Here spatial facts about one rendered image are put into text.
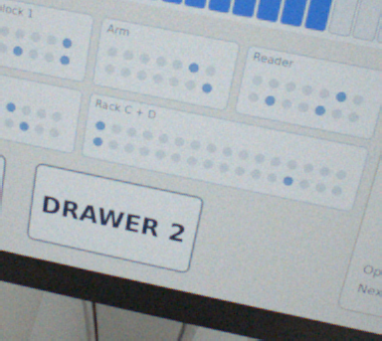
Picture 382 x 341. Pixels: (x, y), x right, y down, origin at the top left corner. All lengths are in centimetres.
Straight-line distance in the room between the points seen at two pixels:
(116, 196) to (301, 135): 10
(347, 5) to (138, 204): 15
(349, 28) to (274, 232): 11
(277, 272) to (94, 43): 16
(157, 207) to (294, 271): 8
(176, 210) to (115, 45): 9
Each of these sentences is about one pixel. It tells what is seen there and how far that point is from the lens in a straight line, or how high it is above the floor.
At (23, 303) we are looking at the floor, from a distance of 137.
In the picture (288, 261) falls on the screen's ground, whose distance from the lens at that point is 33.
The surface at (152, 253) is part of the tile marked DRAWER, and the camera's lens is 33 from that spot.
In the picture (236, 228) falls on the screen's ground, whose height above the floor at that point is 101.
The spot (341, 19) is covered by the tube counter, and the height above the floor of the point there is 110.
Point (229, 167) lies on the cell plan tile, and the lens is 30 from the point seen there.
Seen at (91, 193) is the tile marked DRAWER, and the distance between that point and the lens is 32.
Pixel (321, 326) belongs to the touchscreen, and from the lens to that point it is 35.
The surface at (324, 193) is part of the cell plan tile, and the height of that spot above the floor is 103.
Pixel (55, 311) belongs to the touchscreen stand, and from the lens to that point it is 132.
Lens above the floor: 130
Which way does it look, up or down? 53 degrees down
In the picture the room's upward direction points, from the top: 6 degrees clockwise
